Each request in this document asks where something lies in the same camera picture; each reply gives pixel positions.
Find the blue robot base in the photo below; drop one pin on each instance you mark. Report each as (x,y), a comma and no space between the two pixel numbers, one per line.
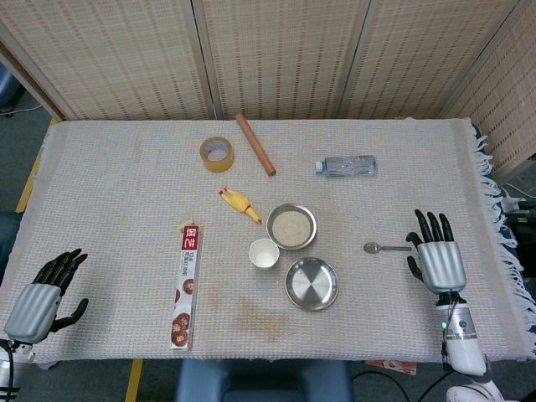
(264,381)

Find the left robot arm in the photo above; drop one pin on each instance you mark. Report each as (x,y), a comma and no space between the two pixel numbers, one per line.
(6,368)

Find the yellow tape roll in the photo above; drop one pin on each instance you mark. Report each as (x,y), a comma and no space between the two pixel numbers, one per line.
(218,164)

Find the yellow rubber chicken toy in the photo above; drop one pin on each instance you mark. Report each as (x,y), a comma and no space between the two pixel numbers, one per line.
(238,200)

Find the white paper cup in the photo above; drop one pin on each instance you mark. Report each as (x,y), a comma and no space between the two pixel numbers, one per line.
(264,253)

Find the white power strip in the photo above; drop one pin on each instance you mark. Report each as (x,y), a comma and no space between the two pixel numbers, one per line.
(517,207)

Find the white woven tablecloth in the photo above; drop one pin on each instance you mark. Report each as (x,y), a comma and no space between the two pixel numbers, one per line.
(125,188)

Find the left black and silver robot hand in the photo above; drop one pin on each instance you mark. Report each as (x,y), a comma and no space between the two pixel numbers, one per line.
(31,310)

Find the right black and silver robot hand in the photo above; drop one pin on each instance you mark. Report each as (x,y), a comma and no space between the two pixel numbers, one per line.
(441,268)

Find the baking paper box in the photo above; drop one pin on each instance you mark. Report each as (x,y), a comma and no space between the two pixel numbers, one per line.
(186,289)

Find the bamboo folding screen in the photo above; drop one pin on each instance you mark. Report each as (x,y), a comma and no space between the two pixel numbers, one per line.
(272,58)

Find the clear plastic water bottle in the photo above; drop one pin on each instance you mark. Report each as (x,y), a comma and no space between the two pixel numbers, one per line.
(349,165)

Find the wooden rolling pin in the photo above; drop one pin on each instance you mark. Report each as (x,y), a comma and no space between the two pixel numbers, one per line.
(255,144)

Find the empty steel plate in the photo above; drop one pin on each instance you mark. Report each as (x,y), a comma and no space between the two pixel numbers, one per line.
(312,285)

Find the small metal spoon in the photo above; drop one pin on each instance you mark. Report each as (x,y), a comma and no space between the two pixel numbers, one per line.
(372,248)

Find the steel bowl with rice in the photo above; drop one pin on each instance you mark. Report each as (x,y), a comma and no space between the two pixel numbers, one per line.
(270,228)

